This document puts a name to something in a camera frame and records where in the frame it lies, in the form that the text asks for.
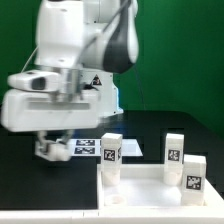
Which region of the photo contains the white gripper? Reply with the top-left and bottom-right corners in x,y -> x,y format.
1,70 -> 100,150

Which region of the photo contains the white square table top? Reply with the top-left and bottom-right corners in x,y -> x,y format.
97,164 -> 224,213

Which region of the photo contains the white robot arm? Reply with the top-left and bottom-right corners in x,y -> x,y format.
1,0 -> 139,149

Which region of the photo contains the white sheet with tags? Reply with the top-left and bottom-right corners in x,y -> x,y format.
64,138 -> 144,158

